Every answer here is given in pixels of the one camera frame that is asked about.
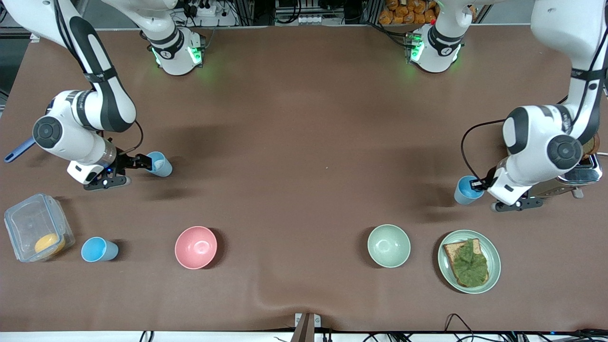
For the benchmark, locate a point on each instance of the metal table clamp bracket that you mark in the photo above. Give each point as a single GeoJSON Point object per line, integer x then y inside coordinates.
{"type": "Point", "coordinates": [307, 325]}

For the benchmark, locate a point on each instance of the plain blue cup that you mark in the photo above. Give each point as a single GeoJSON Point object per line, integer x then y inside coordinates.
{"type": "Point", "coordinates": [97, 250]}
{"type": "Point", "coordinates": [463, 194]}

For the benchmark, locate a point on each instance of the pale green plate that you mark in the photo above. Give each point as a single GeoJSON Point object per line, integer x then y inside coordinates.
{"type": "Point", "coordinates": [494, 256]}

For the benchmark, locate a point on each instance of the white wad inside cup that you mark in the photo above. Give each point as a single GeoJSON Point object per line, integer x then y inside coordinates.
{"type": "Point", "coordinates": [160, 165]}

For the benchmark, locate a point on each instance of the blue cup with white content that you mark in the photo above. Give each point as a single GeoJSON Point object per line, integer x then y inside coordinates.
{"type": "Point", "coordinates": [164, 168]}

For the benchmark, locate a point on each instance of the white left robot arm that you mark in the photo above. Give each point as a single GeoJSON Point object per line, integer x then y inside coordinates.
{"type": "Point", "coordinates": [546, 142]}

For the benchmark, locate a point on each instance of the beige chrome toaster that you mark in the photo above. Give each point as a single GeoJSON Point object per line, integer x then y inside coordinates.
{"type": "Point", "coordinates": [586, 173]}

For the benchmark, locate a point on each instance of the clear plastic container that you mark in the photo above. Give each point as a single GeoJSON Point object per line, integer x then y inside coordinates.
{"type": "Point", "coordinates": [28, 223]}

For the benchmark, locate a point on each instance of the white power strip with plugs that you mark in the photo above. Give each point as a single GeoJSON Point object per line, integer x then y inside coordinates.
{"type": "Point", "coordinates": [206, 9]}

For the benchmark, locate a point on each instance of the bag of orange buns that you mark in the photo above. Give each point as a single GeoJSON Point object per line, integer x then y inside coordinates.
{"type": "Point", "coordinates": [403, 13]}

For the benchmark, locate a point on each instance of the toast slice on plate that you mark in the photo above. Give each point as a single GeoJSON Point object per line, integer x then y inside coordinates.
{"type": "Point", "coordinates": [450, 251]}

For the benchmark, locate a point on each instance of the green lettuce leaf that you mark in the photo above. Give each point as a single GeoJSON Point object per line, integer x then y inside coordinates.
{"type": "Point", "coordinates": [470, 263]}

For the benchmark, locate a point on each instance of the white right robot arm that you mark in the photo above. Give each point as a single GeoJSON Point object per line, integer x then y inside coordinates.
{"type": "Point", "coordinates": [102, 95]}

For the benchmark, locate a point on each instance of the pale green bowl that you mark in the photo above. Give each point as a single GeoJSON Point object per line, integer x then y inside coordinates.
{"type": "Point", "coordinates": [388, 245]}

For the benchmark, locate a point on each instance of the small white power strip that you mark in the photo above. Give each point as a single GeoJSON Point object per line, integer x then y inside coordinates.
{"type": "Point", "coordinates": [310, 19]}

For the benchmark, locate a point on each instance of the dark brown bread slice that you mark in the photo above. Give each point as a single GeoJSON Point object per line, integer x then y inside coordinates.
{"type": "Point", "coordinates": [593, 145]}

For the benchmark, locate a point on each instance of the pink bowl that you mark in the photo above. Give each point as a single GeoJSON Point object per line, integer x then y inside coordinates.
{"type": "Point", "coordinates": [195, 247]}

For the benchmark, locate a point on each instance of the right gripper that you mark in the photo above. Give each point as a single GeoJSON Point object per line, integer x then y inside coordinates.
{"type": "Point", "coordinates": [124, 161]}

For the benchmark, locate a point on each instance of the yellow orange round food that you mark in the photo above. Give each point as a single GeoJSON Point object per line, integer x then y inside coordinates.
{"type": "Point", "coordinates": [49, 243]}

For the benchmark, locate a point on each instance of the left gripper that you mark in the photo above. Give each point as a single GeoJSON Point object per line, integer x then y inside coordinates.
{"type": "Point", "coordinates": [486, 182]}

